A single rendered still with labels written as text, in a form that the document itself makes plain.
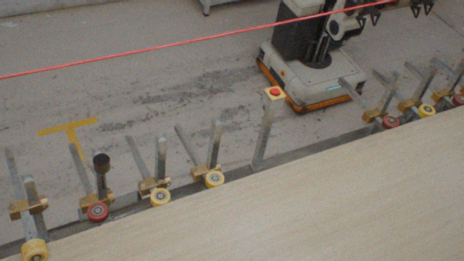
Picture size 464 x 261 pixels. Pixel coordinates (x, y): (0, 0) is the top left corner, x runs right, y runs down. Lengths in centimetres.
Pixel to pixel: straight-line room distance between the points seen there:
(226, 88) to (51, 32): 154
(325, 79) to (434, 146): 135
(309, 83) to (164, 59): 123
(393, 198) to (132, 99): 214
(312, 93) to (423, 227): 165
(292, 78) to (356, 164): 147
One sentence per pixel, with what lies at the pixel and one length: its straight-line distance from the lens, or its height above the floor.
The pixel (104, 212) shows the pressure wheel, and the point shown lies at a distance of 202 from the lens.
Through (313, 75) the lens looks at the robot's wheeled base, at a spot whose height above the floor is 28.
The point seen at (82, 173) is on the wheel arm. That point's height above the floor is 86.
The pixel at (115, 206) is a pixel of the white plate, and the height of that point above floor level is 73.
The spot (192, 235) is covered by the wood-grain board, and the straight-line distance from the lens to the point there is 196.
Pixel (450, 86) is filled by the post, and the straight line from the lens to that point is 305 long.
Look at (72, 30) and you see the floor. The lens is 441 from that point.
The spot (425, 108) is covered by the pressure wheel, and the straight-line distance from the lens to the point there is 281.
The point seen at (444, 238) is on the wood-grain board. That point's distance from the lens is 229.
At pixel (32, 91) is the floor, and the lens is 386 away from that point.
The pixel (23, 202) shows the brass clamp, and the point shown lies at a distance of 201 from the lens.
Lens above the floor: 259
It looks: 46 degrees down
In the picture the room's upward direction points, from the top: 10 degrees clockwise
